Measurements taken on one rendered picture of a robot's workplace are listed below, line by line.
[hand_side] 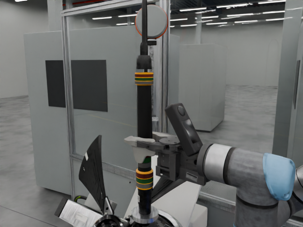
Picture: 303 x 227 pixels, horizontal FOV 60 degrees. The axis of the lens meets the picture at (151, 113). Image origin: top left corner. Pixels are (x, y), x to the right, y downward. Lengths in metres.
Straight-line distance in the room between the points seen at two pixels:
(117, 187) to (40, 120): 2.00
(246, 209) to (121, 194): 1.38
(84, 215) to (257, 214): 0.70
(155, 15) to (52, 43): 2.15
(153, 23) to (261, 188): 0.98
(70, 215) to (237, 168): 0.77
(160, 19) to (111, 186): 1.15
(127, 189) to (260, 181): 1.37
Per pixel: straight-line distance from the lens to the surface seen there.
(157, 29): 1.31
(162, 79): 1.44
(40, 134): 3.67
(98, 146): 0.93
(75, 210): 1.12
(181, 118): 0.56
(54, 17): 6.86
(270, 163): 0.50
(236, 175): 0.51
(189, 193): 1.01
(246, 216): 0.54
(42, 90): 3.50
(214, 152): 0.53
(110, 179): 1.88
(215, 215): 1.49
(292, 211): 0.64
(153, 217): 0.70
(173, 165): 0.57
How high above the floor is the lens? 1.68
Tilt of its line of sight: 11 degrees down
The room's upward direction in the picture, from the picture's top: straight up
